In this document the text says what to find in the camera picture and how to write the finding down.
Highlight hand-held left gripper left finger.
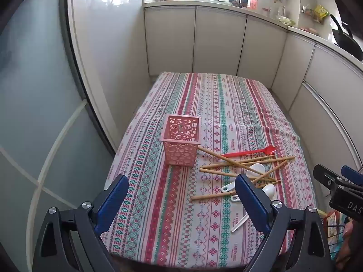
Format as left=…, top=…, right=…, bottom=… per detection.
left=32, top=174, right=129, bottom=272

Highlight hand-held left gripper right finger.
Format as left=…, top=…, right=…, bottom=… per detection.
left=235, top=174, right=333, bottom=272

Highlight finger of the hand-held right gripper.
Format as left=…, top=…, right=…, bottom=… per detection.
left=313, top=164, right=353, bottom=194
left=341, top=165, right=363, bottom=187

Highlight white plastic spoon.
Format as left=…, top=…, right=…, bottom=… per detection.
left=230, top=184, right=276, bottom=202
left=221, top=163, right=266, bottom=192

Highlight white plastic utensil handle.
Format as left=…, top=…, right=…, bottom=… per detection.
left=231, top=214, right=250, bottom=233

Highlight wooden chopstick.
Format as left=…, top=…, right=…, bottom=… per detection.
left=191, top=179, right=282, bottom=202
left=199, top=156, right=296, bottom=173
left=252, top=160, right=289, bottom=183
left=198, top=146, right=281, bottom=182

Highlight red plastic fork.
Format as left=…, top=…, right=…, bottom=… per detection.
left=221, top=146, right=276, bottom=159

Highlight pink perforated plastic basket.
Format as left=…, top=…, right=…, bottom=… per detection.
left=159, top=114, right=202, bottom=167

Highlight striped patterned tablecloth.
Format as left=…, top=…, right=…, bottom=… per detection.
left=101, top=72, right=318, bottom=270

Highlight frosted glass sliding door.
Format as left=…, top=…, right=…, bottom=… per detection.
left=0, top=0, right=120, bottom=272

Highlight black wok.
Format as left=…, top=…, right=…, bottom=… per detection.
left=329, top=14, right=363, bottom=61

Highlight white kitchen cabinets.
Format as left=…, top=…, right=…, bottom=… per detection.
left=143, top=1, right=363, bottom=193

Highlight green vegetable bag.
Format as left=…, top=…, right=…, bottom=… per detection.
left=276, top=15, right=295, bottom=26

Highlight yellow snack packet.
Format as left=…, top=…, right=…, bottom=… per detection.
left=312, top=5, right=329, bottom=23

